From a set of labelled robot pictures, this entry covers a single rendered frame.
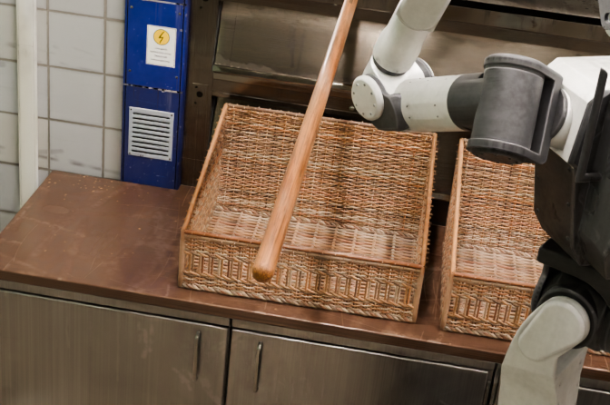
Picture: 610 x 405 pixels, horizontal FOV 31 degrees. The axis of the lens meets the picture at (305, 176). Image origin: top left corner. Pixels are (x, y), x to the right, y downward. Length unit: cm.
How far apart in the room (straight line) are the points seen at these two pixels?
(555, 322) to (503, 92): 45
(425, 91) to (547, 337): 47
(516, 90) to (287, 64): 123
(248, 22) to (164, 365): 88
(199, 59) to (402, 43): 113
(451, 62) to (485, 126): 114
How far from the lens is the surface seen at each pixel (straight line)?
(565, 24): 274
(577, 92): 170
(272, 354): 255
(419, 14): 172
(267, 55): 280
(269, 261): 147
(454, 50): 277
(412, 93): 180
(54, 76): 299
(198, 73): 287
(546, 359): 195
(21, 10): 294
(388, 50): 182
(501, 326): 256
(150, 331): 259
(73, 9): 291
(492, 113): 164
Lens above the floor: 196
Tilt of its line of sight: 26 degrees down
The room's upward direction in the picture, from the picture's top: 6 degrees clockwise
